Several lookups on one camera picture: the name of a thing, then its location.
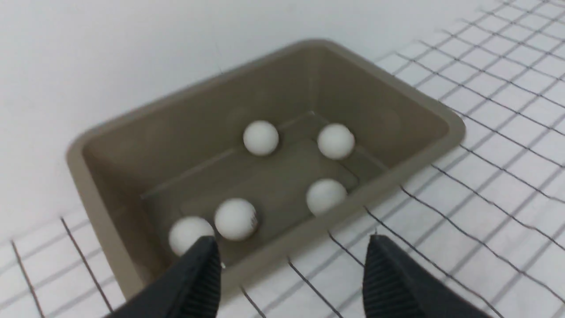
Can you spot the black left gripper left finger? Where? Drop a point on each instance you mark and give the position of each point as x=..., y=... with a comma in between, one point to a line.
x=191, y=288

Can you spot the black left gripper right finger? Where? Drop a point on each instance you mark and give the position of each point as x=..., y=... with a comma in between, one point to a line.
x=396, y=286

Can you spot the white printed ping-pong ball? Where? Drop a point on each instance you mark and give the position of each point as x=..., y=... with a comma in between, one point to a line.
x=336, y=141
x=324, y=194

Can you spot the white grid-patterned tablecloth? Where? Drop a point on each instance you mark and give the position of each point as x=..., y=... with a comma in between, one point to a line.
x=487, y=218

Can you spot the tan plastic bin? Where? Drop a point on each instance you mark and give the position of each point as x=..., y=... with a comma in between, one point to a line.
x=183, y=155

